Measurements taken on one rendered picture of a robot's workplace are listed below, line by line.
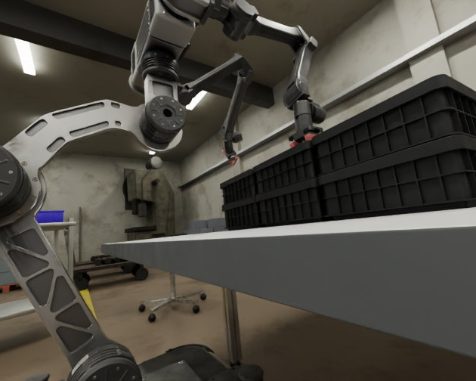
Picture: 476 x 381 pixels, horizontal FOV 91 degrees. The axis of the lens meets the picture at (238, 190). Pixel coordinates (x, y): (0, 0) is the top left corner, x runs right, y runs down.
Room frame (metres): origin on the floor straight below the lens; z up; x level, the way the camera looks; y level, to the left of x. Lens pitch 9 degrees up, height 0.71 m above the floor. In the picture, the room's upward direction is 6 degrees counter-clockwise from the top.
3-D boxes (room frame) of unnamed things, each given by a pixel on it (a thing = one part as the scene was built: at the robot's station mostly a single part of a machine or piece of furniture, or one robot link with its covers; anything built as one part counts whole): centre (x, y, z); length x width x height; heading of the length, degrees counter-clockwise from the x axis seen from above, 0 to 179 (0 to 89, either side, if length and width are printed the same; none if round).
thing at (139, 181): (6.94, 2.83, 1.57); 1.62 x 1.39 x 3.14; 125
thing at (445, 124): (0.59, -0.46, 0.87); 0.40 x 0.30 x 0.11; 120
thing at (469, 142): (0.59, -0.46, 0.76); 0.40 x 0.30 x 0.12; 120
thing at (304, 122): (0.75, -0.25, 1.02); 0.10 x 0.07 x 0.07; 30
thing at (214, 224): (6.15, 0.99, 0.51); 1.05 x 0.68 x 1.01; 35
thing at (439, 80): (0.59, -0.46, 0.92); 0.40 x 0.30 x 0.02; 120
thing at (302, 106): (0.75, -0.25, 1.08); 0.07 x 0.06 x 0.07; 125
